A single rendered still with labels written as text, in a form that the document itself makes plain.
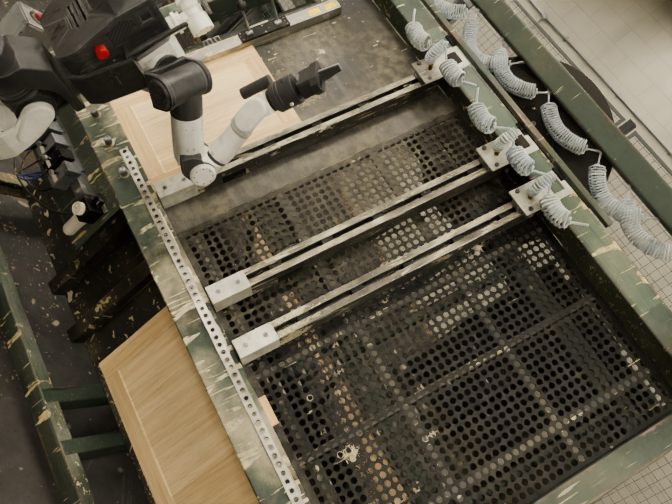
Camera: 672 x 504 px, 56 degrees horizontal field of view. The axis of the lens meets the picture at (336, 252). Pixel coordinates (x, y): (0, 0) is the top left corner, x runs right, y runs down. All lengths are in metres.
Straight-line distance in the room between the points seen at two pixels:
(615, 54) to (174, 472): 6.03
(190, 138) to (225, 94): 0.57
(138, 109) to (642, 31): 5.72
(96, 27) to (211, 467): 1.36
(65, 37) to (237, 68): 0.81
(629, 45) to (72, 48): 6.10
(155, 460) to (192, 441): 0.17
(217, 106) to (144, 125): 0.26
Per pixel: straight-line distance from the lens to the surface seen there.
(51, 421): 2.39
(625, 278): 2.14
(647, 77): 7.09
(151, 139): 2.33
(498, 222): 2.12
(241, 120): 1.86
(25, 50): 1.90
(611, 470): 2.00
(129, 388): 2.43
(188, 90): 1.77
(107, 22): 1.77
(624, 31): 7.31
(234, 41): 2.53
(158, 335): 2.34
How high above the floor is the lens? 1.88
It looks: 18 degrees down
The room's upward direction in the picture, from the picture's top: 51 degrees clockwise
